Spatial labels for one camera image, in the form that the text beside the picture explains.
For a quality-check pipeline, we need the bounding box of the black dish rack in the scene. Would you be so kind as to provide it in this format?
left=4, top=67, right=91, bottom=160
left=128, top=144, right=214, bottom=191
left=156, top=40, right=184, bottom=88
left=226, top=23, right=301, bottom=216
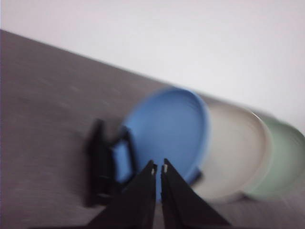
left=85, top=119, right=137, bottom=206

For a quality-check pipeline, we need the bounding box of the green plate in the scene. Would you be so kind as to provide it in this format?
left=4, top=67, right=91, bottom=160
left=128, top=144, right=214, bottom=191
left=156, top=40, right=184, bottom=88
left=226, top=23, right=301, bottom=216
left=248, top=112, right=305, bottom=201

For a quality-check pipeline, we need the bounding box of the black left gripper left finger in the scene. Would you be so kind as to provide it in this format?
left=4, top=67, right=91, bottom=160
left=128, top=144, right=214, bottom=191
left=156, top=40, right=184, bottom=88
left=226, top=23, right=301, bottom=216
left=89, top=160, right=158, bottom=229

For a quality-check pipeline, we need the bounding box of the white plate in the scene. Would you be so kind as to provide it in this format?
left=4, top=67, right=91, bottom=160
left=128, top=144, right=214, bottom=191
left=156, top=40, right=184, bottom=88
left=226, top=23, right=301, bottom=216
left=193, top=95, right=272, bottom=201

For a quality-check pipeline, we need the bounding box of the blue plate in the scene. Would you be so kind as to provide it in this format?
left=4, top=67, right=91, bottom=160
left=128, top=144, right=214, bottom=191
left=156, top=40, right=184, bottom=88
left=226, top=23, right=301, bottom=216
left=114, top=87, right=211, bottom=201

